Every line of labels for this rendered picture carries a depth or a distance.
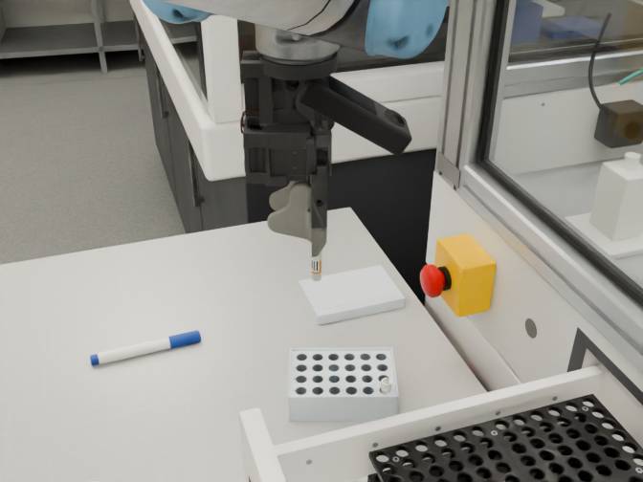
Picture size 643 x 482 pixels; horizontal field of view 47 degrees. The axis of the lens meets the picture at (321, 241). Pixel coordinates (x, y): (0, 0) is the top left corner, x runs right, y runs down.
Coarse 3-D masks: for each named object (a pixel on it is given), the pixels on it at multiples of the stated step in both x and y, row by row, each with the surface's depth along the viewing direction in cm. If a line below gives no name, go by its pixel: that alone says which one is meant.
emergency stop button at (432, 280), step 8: (424, 272) 87; (432, 272) 86; (440, 272) 87; (424, 280) 87; (432, 280) 86; (440, 280) 86; (424, 288) 88; (432, 288) 86; (440, 288) 86; (432, 296) 87
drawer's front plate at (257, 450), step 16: (240, 416) 62; (256, 416) 62; (240, 432) 64; (256, 432) 60; (256, 448) 59; (272, 448) 59; (256, 464) 58; (272, 464) 57; (256, 480) 59; (272, 480) 56
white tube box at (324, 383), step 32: (320, 352) 89; (352, 352) 89; (384, 352) 89; (288, 384) 84; (320, 384) 84; (352, 384) 84; (288, 416) 84; (320, 416) 84; (352, 416) 84; (384, 416) 84
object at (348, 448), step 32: (544, 384) 70; (576, 384) 71; (608, 384) 71; (416, 416) 66; (448, 416) 67; (480, 416) 69; (640, 416) 67; (288, 448) 63; (320, 448) 64; (352, 448) 65; (384, 448) 67; (416, 448) 68; (288, 480) 65; (320, 480) 66; (352, 480) 68
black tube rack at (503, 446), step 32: (512, 416) 66; (544, 416) 66; (576, 416) 66; (608, 416) 66; (448, 448) 63; (480, 448) 62; (512, 448) 63; (544, 448) 62; (576, 448) 62; (608, 448) 63; (640, 448) 62; (416, 480) 63; (448, 480) 60; (480, 480) 60; (512, 480) 63; (544, 480) 60; (576, 480) 60; (608, 480) 60; (640, 480) 60
